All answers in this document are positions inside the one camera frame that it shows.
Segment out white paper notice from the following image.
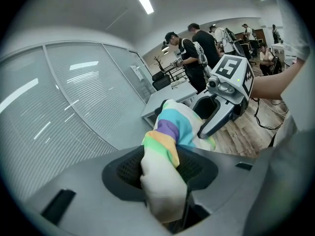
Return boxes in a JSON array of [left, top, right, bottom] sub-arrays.
[[130, 64, 144, 81]]

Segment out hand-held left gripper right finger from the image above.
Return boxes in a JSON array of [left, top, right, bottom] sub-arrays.
[[176, 145, 258, 236]]

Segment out person's grey t-shirt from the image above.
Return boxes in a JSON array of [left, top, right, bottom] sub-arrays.
[[242, 0, 313, 236]]

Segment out bare decorative tree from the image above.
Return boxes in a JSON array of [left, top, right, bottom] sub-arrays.
[[153, 55, 166, 72]]

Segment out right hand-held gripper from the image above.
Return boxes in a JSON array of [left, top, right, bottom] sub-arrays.
[[192, 54, 255, 139]]

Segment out person's right forearm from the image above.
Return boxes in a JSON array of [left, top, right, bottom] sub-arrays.
[[251, 60, 306, 100]]

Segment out striped pastel clothes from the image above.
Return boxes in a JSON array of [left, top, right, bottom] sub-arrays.
[[139, 98, 217, 224]]

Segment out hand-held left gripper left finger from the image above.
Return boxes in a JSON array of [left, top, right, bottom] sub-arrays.
[[24, 145, 173, 236]]

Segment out white desk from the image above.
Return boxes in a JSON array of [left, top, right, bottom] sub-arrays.
[[141, 81, 198, 129]]

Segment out black floor cable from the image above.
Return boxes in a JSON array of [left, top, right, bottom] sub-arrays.
[[253, 98, 284, 130]]

